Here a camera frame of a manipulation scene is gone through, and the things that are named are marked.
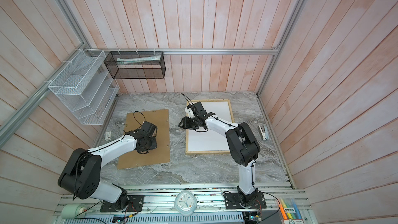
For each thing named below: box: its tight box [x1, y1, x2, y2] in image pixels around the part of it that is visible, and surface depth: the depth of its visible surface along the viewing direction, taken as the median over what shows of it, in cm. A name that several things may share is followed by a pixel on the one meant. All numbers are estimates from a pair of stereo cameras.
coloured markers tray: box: [278, 197, 305, 224], surface depth 71 cm
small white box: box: [104, 131, 112, 141], surface depth 99 cm
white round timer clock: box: [174, 189, 198, 217], surface depth 73 cm
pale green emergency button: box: [61, 203, 88, 219], surface depth 67 cm
